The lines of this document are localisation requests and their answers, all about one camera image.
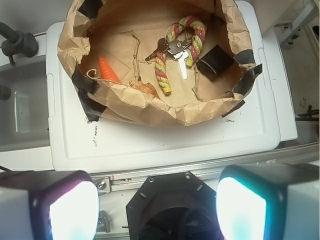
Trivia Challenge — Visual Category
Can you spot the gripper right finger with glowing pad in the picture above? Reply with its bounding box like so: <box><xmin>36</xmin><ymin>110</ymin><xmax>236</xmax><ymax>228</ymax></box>
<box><xmin>216</xmin><ymin>163</ymin><xmax>320</xmax><ymax>240</ymax></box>

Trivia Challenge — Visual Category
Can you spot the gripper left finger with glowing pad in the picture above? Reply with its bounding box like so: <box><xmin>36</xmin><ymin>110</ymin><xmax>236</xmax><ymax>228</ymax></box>
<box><xmin>0</xmin><ymin>170</ymin><xmax>100</xmax><ymax>240</ymax></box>

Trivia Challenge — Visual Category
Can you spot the white plastic bin lid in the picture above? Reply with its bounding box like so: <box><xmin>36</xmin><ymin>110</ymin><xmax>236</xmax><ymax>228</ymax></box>
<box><xmin>46</xmin><ymin>0</ymin><xmax>281</xmax><ymax>173</ymax></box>

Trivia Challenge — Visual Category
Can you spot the clear plastic bin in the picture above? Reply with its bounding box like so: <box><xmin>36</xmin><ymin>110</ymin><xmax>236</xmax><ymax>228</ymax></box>
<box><xmin>0</xmin><ymin>55</ymin><xmax>50</xmax><ymax>152</ymax></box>

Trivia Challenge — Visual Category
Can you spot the orange plastic carrot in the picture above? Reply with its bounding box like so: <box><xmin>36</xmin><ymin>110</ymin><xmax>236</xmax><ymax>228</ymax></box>
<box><xmin>98</xmin><ymin>56</ymin><xmax>121</xmax><ymax>84</ymax></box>

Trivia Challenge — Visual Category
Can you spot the black rectangular box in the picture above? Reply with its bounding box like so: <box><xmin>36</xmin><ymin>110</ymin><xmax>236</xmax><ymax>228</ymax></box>
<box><xmin>196</xmin><ymin>45</ymin><xmax>235</xmax><ymax>81</ymax></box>

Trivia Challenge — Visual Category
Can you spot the brown seashell toy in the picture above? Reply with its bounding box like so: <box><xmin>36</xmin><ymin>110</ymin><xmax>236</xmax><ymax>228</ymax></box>
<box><xmin>129</xmin><ymin>80</ymin><xmax>160</xmax><ymax>99</ymax></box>

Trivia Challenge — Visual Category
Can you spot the crumpled brown paper bag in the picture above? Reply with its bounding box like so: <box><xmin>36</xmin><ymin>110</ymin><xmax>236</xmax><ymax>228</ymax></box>
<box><xmin>57</xmin><ymin>0</ymin><xmax>262</xmax><ymax>128</ymax></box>

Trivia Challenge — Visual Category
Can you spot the bunch of metal keys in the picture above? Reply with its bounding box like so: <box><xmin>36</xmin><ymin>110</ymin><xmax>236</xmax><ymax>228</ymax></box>
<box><xmin>145</xmin><ymin>23</ymin><xmax>192</xmax><ymax>80</ymax></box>

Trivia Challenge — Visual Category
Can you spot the black octagonal mount plate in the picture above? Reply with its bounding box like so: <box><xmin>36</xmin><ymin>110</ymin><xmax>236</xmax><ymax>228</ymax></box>
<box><xmin>126</xmin><ymin>171</ymin><xmax>224</xmax><ymax>240</ymax></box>

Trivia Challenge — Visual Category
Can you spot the black knob with cable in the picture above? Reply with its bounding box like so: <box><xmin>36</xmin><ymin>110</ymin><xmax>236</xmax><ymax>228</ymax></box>
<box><xmin>0</xmin><ymin>22</ymin><xmax>39</xmax><ymax>66</ymax></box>

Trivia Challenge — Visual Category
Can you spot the multicolored twisted rope toy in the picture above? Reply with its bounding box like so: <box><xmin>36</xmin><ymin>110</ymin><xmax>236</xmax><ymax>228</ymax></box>
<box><xmin>155</xmin><ymin>16</ymin><xmax>206</xmax><ymax>96</ymax></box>

